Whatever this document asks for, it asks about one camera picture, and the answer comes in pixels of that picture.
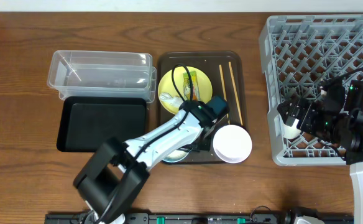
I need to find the white tissue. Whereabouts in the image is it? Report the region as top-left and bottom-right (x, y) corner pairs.
(159, 93), (183, 110)

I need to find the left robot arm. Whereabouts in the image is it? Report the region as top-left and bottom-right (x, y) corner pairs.
(73, 96), (229, 223)

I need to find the brown serving tray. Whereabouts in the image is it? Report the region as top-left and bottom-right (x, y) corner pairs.
(157, 51), (248, 165)

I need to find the wooden chopstick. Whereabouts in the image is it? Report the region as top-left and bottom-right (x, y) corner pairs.
(228, 62), (244, 126)
(219, 64), (230, 124)

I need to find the green snack wrapper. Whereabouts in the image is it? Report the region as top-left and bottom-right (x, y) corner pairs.
(183, 70), (200, 100)

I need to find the white bowl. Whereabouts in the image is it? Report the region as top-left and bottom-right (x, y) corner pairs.
(212, 124), (252, 164)

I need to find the clear plastic bin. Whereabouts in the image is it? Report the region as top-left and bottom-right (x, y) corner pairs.
(47, 50), (157, 103)

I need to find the light blue bowl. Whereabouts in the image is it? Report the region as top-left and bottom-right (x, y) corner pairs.
(162, 149), (190, 163)

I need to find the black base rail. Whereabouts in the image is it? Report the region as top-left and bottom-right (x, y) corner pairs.
(44, 206), (356, 224)

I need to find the white cup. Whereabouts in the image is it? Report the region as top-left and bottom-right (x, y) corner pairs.
(283, 124), (301, 139)

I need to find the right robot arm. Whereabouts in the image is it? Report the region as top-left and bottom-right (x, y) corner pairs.
(277, 67), (363, 223)

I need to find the left wooden chopstick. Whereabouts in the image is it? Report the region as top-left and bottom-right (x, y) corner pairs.
(219, 64), (230, 124)

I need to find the black tray bin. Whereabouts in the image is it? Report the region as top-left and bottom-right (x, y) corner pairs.
(56, 96), (147, 152)

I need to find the grey dishwasher rack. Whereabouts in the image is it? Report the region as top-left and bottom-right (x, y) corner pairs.
(259, 14), (363, 166)

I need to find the yellow plate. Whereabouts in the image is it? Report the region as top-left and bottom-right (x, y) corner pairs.
(157, 66), (214, 115)

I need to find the right wooden chopstick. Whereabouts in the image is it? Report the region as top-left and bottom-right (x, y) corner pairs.
(228, 62), (244, 126)

